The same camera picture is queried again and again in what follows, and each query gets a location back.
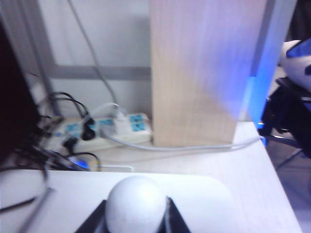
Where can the white power strip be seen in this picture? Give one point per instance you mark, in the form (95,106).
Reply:
(136,131)

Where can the black power plug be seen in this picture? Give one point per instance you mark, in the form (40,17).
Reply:
(87,131)

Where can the light wooden post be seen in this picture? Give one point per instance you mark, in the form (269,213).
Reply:
(194,72)

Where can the white power adapter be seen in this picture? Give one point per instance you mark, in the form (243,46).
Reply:
(119,121)

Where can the black computer monitor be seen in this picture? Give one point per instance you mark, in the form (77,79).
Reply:
(14,97)

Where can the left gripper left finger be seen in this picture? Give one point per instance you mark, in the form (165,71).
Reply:
(97,218)

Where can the white raised desk board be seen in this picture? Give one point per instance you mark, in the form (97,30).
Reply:
(194,199)

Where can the white feather shuttlecock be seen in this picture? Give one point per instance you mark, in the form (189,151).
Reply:
(136,206)

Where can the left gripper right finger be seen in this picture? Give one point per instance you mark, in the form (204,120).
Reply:
(175,218)

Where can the aluminium partition frame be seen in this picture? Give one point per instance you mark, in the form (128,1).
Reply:
(97,72)

